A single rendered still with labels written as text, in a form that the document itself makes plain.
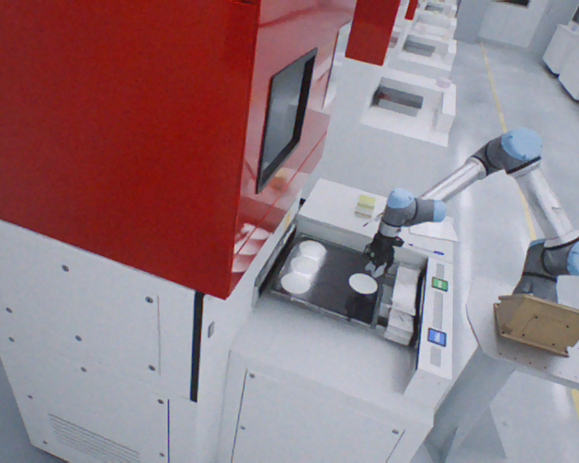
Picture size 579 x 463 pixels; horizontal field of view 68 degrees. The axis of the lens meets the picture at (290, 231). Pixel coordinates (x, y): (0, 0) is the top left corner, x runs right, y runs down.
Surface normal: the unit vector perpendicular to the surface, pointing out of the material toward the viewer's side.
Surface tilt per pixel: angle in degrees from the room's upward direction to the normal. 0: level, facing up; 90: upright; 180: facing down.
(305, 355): 0
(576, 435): 0
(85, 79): 90
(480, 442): 90
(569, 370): 0
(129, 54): 90
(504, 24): 90
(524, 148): 41
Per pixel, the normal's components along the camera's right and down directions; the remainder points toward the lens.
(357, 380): 0.16, -0.80
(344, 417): -0.31, 0.52
